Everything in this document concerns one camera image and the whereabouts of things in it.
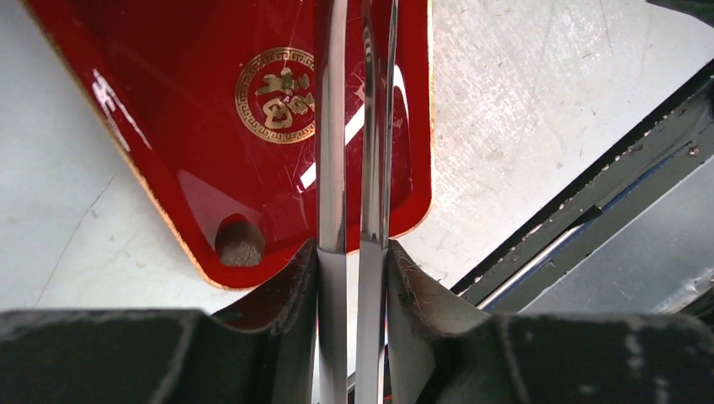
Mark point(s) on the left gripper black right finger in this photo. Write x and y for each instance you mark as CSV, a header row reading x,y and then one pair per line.
x,y
441,349

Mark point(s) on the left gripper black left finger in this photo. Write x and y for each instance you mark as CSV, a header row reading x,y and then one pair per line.
x,y
259,349

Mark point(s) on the red plastic tray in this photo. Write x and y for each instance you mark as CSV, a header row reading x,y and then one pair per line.
x,y
211,103

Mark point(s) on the silver metal tongs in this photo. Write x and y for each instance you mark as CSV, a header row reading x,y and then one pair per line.
x,y
353,175

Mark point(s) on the dark square chocolate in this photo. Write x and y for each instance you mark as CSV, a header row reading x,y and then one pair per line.
x,y
239,243

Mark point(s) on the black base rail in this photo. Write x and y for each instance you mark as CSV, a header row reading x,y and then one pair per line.
x,y
652,158

